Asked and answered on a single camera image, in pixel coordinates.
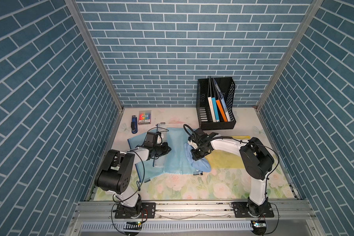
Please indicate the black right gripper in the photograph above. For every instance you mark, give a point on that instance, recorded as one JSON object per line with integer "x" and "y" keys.
{"x": 194, "y": 156}

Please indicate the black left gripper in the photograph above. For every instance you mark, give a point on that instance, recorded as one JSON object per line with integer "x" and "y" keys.
{"x": 164, "y": 150}

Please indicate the light blue mesh document bag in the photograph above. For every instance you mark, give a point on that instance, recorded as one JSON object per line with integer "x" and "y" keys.
{"x": 176, "y": 161}

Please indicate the yellow mesh document bag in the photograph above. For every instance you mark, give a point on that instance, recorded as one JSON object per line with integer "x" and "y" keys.
{"x": 226, "y": 154}

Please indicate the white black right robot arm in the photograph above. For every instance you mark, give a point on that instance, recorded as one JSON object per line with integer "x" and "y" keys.
{"x": 257, "y": 160}

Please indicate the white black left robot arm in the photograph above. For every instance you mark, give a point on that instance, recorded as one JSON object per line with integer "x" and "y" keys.
{"x": 114, "y": 173}

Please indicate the clear mesh document bag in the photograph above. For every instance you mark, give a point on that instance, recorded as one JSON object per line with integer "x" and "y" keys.
{"x": 158, "y": 162}

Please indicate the blue document bag far left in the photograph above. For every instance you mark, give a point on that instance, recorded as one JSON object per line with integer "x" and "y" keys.
{"x": 150, "y": 171}

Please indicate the colourful marker pack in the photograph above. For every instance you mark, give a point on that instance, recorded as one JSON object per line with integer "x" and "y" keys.
{"x": 144, "y": 117}

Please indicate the blue stapler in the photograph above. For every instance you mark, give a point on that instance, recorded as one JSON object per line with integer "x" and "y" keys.
{"x": 134, "y": 124}

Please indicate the teal book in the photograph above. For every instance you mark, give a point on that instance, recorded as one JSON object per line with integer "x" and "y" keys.
{"x": 215, "y": 110}

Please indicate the orange book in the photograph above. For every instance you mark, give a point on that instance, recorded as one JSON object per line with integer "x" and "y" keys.
{"x": 221, "y": 110}

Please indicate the blue folder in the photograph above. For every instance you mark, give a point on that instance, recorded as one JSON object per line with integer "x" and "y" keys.
{"x": 221, "y": 98}

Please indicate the black mesh file holder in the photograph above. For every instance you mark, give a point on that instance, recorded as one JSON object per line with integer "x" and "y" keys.
{"x": 205, "y": 89}

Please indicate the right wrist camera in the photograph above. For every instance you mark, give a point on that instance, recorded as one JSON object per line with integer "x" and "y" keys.
{"x": 202, "y": 135}

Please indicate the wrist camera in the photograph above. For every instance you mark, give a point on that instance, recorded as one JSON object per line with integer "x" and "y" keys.
{"x": 155, "y": 138}
{"x": 202, "y": 135}

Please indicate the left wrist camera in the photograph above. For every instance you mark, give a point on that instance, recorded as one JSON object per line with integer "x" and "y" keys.
{"x": 155, "y": 138}

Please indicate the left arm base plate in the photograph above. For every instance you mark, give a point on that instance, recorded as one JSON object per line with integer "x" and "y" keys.
{"x": 143, "y": 210}

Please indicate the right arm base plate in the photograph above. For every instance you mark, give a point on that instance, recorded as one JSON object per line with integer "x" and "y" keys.
{"x": 250, "y": 209}

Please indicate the aluminium front rail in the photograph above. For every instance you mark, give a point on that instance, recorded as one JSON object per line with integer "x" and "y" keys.
{"x": 186, "y": 215}

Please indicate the aluminium corner post left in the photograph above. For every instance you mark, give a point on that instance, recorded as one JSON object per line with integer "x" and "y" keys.
{"x": 77, "y": 17}

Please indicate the aluminium corner post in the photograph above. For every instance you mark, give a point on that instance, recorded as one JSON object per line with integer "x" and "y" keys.
{"x": 302, "y": 28}
{"x": 77, "y": 17}

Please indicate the aluminium corner post right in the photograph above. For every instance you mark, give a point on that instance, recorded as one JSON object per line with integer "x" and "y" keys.
{"x": 302, "y": 28}

